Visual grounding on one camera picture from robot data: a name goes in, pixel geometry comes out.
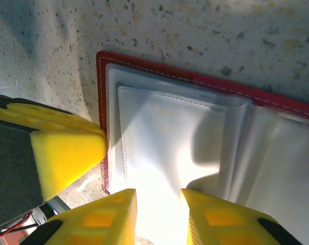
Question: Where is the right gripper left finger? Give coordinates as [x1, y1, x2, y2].
[21, 188, 138, 245]

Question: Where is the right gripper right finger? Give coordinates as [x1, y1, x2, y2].
[179, 188, 306, 245]

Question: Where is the red card holder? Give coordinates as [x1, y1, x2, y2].
[96, 50, 309, 245]

